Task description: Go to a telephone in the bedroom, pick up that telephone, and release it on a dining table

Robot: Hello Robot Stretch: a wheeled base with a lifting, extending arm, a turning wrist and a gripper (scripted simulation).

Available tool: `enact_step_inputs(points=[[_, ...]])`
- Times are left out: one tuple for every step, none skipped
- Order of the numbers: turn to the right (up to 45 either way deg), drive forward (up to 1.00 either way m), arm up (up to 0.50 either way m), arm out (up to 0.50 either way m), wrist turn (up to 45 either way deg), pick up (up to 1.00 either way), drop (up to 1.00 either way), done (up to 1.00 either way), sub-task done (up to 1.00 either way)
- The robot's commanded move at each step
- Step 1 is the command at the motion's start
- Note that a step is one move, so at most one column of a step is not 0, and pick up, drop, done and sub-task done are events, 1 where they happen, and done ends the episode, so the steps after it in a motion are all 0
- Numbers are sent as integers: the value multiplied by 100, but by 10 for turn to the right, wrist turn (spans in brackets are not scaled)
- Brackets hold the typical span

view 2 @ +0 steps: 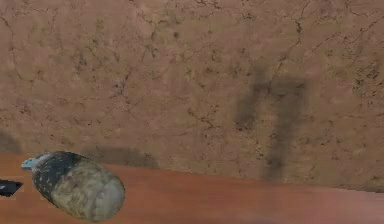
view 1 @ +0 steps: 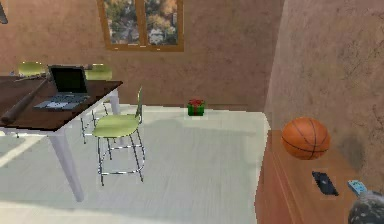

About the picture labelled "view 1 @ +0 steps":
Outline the green gift box red bow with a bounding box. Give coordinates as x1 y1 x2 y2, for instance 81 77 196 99
186 98 206 117

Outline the black telephone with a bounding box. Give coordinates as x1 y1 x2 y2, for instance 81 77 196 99
311 170 340 197

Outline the brown wooden dresser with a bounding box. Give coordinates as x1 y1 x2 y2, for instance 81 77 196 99
254 129 371 224

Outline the brown top white leg table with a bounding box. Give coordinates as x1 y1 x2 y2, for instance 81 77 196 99
0 75 124 203

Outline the black laptop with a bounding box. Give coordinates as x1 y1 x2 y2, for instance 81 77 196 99
32 64 91 111

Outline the green seat metal chair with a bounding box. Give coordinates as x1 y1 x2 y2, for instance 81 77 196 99
17 61 47 78
91 85 147 187
80 63 116 145

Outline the wooden framed window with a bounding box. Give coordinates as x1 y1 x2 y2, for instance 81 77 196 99
96 0 185 53

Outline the dark brown baseball bat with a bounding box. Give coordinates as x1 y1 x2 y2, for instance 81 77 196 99
0 78 49 125

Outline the light blue remote control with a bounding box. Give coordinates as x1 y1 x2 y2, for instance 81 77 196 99
347 179 369 197

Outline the orange basketball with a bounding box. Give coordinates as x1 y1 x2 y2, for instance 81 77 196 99
281 116 332 161

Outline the dark grey wall object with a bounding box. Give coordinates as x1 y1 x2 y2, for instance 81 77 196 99
0 2 9 25

